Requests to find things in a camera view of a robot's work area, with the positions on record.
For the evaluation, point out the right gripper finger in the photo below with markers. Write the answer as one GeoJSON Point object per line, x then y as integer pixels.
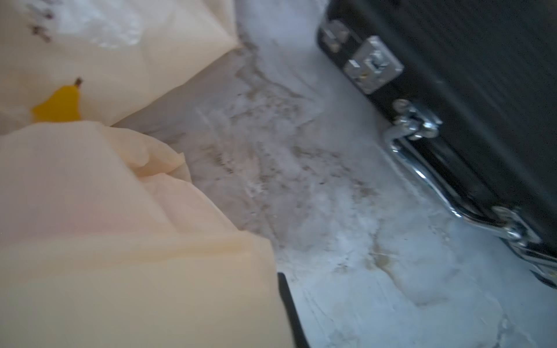
{"type": "Point", "coordinates": [298, 334]}

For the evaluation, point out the beige plastic bag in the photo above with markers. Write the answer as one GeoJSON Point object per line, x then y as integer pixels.
{"type": "Point", "coordinates": [102, 246]}
{"type": "Point", "coordinates": [117, 56]}

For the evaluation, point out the black flat box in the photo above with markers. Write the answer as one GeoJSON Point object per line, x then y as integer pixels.
{"type": "Point", "coordinates": [469, 88]}

